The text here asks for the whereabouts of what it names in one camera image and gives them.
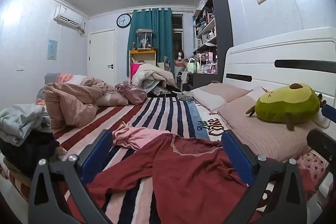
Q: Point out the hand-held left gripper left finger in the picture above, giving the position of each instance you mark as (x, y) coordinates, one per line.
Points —
(96, 153)

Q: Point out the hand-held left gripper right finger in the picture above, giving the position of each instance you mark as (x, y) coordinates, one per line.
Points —
(236, 155)

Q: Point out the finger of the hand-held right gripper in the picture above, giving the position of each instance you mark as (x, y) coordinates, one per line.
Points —
(328, 111)
(320, 140)

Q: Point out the red garment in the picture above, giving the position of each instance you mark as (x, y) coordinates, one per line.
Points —
(189, 174)

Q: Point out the polka dot pillow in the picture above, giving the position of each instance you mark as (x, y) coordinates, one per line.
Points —
(315, 163)

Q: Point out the pink ribbed pillow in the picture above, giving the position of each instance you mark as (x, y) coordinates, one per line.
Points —
(257, 134)
(218, 94)

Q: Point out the avocado plush toy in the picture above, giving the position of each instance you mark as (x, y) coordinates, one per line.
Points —
(288, 106)

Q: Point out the pink garment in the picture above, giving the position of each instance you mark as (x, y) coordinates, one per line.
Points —
(134, 137)

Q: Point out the pink quilt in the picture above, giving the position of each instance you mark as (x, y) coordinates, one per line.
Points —
(71, 100)

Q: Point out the black cloth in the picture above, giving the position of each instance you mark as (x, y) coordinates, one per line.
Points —
(31, 150)

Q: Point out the pink handbag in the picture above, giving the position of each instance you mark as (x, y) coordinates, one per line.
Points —
(134, 94)

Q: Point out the striped bed sheet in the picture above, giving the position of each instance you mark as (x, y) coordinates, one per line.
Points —
(157, 113)

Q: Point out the grey cloth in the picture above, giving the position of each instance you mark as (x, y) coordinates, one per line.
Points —
(21, 121)

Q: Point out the white headboard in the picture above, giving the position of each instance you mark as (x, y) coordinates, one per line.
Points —
(262, 61)

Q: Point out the dark desk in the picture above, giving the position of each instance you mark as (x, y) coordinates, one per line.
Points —
(199, 79)

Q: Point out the magenta bag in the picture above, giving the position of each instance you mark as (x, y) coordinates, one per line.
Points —
(136, 69)

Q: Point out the beige blanket pile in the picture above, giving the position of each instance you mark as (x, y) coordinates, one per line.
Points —
(152, 74)

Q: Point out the white door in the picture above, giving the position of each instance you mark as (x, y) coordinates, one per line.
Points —
(102, 56)

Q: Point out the green bottle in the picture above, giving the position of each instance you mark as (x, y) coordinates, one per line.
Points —
(195, 66)

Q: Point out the yellow topped cabinet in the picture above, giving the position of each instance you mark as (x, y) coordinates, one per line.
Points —
(144, 56)

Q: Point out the mannequin wig head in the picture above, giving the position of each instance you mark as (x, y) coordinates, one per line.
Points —
(179, 54)

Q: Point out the glass display case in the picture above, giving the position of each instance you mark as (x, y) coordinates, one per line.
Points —
(144, 40)

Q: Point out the dark bookshelf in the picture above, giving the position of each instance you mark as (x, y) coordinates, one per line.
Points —
(223, 29)

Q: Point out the window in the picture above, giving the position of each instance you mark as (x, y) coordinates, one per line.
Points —
(177, 40)

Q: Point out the teal curtain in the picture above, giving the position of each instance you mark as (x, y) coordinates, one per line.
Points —
(160, 35)

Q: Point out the white air conditioner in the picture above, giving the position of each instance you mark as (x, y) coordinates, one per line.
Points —
(67, 16)

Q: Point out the blue wall poster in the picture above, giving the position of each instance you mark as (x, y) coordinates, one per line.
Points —
(52, 49)

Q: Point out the light switch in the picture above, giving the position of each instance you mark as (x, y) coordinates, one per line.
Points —
(20, 68)

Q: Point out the wall clock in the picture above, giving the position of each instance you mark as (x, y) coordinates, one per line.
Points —
(124, 20)

